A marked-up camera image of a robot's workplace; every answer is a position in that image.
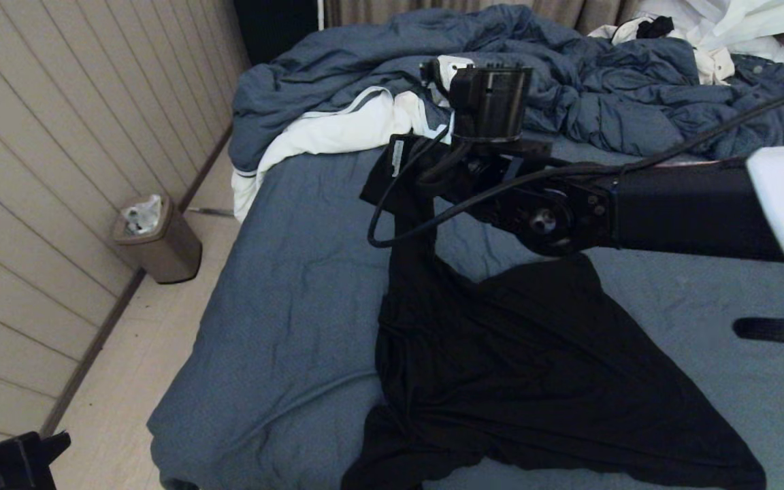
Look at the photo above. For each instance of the small black fabric item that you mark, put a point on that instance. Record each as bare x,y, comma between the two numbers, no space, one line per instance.
654,27

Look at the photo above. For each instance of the white duvet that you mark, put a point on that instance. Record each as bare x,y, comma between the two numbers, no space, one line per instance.
337,131

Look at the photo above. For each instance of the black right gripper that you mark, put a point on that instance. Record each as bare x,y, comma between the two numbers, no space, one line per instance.
433,167

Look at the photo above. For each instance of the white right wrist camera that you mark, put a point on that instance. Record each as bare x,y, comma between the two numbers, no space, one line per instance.
450,68

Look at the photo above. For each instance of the beige curtain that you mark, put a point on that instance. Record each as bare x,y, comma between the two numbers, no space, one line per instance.
365,10

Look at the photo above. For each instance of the black t-shirt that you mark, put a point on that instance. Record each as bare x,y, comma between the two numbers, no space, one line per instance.
535,354

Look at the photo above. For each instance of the crumpled blue duvet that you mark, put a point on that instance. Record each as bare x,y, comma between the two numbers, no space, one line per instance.
603,88

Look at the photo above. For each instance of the silver metal rod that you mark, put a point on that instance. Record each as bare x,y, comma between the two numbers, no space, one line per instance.
211,213

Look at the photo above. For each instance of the brown trash bin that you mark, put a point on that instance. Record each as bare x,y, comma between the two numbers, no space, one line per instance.
167,256

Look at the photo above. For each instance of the white crumpled shirt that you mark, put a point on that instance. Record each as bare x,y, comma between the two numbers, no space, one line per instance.
739,20

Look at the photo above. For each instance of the black tall furniture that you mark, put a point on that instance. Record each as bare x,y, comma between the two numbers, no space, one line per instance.
276,24

